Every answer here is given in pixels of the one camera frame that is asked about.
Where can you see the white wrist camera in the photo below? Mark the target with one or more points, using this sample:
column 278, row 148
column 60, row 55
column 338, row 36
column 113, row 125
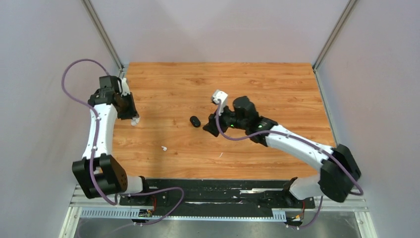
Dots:
column 219, row 98
column 125, row 91

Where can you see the aluminium frame rail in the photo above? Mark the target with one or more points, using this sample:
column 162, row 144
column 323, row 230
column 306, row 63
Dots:
column 95, row 218

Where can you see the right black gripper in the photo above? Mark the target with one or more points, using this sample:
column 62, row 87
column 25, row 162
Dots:
column 211, row 126

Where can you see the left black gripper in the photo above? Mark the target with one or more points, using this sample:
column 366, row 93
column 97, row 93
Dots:
column 132, row 112

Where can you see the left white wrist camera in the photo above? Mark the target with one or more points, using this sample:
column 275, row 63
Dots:
column 125, row 91

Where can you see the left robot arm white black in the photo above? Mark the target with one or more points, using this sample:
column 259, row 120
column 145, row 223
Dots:
column 98, row 168

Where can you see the white earbud charging case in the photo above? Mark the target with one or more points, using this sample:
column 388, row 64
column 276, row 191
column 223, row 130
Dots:
column 134, row 121

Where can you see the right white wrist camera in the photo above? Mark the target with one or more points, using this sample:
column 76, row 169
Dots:
column 219, row 98

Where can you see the black earbud charging case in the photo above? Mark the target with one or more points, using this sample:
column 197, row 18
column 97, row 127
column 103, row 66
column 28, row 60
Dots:
column 195, row 121

